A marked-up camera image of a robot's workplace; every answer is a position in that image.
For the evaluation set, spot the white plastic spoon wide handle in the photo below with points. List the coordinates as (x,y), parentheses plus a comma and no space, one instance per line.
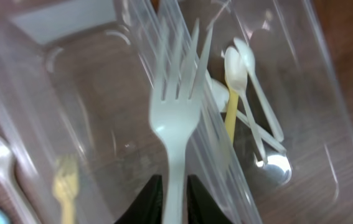
(249,60)

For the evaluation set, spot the right clear plastic container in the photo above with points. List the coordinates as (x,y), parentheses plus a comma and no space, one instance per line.
(313,181)

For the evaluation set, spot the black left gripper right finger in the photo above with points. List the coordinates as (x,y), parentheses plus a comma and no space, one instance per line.
(201,207)

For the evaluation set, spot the clear plastic container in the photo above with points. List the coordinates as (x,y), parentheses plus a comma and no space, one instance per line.
(313,181)
(76,78)

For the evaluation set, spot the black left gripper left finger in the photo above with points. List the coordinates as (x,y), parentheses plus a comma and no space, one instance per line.
(147,206)

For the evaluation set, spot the white plastic spoon in container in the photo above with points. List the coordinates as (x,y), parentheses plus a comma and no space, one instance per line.
(221,95)

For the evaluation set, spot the left clear plastic container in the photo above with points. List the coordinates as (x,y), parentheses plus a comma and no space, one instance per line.
(76,78)

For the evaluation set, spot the yellow plastic spoon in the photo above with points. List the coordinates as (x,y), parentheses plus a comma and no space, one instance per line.
(231,113)

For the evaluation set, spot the yellow plastic fork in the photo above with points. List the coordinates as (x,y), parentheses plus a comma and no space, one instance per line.
(65,187)

